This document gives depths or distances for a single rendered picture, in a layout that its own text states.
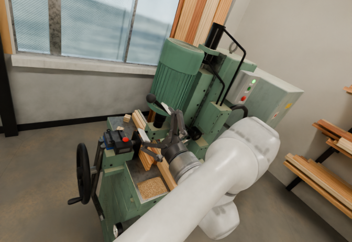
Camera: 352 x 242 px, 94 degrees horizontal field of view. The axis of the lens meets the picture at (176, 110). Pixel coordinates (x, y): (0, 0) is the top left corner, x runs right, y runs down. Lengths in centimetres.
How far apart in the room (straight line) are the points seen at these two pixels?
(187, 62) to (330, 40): 238
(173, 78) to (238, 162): 46
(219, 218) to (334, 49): 262
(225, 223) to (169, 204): 21
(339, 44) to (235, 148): 260
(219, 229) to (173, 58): 54
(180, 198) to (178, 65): 51
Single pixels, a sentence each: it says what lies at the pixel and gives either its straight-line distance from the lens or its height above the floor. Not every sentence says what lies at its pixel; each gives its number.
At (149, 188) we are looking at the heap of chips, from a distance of 82.
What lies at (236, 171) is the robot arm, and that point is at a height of 142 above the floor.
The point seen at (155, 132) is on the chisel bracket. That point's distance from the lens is 88.
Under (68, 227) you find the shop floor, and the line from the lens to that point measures 175.
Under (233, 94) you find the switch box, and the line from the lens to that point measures 87.
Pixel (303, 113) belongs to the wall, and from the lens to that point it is 287.
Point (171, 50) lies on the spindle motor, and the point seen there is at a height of 148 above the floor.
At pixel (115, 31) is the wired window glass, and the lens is 214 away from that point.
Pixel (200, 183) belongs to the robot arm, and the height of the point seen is 142.
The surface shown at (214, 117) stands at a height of 125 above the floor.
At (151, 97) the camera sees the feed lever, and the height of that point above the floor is 134.
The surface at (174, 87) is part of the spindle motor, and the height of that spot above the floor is 135.
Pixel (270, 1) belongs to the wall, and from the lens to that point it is 325.
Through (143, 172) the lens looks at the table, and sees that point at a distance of 89.
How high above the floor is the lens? 160
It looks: 29 degrees down
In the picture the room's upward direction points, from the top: 22 degrees clockwise
